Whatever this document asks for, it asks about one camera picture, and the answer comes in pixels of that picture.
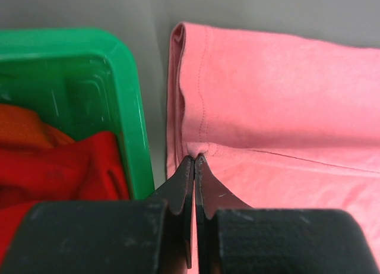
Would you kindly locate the salmon pink t-shirt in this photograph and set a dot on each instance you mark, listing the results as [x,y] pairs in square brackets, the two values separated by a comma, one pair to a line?
[283,121]

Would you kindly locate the green plastic bin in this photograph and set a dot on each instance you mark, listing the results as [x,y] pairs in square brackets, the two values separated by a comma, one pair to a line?
[81,81]

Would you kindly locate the orange t-shirt in bin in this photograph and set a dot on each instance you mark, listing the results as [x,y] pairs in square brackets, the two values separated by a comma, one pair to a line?
[22,129]

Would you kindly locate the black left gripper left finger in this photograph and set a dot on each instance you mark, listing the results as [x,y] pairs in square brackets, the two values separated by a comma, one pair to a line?
[153,235]

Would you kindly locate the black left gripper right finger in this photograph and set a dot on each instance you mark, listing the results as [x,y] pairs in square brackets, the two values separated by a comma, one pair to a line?
[236,238]

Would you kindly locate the red t-shirt in bin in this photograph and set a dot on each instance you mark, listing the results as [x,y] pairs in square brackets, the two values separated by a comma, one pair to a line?
[89,169]

